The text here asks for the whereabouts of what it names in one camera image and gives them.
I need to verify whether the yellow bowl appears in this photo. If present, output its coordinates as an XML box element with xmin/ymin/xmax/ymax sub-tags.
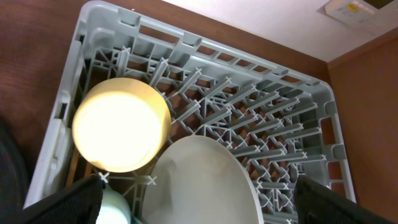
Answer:
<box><xmin>72</xmin><ymin>78</ymin><xmax>171</xmax><ymax>172</ymax></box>

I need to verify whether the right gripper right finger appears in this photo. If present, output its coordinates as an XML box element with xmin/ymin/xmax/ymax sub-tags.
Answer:
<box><xmin>294</xmin><ymin>176</ymin><xmax>393</xmax><ymax>224</ymax></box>

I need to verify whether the wooden chopstick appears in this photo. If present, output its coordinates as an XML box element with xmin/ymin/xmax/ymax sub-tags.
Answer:
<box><xmin>65</xmin><ymin>148</ymin><xmax>80</xmax><ymax>188</ymax></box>
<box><xmin>84</xmin><ymin>162</ymin><xmax>93</xmax><ymax>178</ymax></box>

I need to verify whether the grey round plate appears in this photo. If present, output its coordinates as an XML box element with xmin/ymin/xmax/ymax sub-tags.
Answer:
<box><xmin>142</xmin><ymin>136</ymin><xmax>264</xmax><ymax>224</ymax></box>

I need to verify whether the grey dishwasher rack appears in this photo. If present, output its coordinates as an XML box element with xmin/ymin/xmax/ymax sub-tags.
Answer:
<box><xmin>25</xmin><ymin>1</ymin><xmax>356</xmax><ymax>223</ymax></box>

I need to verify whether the round black tray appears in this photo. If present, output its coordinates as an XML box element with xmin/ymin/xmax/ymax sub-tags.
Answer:
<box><xmin>1</xmin><ymin>121</ymin><xmax>29</xmax><ymax>218</ymax></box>

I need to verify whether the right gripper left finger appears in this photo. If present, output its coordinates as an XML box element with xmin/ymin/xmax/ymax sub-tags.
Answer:
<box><xmin>1</xmin><ymin>174</ymin><xmax>103</xmax><ymax>224</ymax></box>

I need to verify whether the light blue plastic cup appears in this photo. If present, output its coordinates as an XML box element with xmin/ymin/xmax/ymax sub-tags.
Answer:
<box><xmin>96</xmin><ymin>186</ymin><xmax>131</xmax><ymax>224</ymax></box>

